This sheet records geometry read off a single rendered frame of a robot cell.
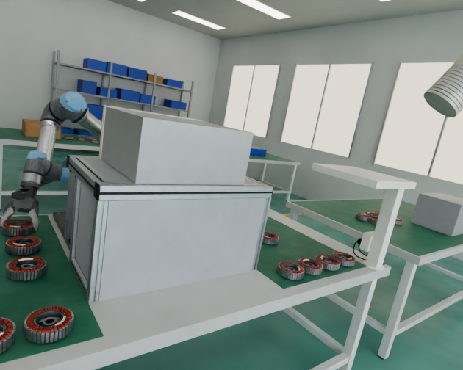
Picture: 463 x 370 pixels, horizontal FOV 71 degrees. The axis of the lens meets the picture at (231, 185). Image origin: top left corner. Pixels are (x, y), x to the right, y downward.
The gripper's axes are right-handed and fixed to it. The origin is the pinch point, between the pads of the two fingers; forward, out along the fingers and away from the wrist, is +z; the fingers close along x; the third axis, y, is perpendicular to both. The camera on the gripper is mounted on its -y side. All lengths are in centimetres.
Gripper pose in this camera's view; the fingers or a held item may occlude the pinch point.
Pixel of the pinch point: (17, 229)
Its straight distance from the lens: 161.7
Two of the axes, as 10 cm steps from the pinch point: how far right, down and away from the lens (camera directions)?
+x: -9.6, -1.1, -2.5
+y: -2.7, 3.1, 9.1
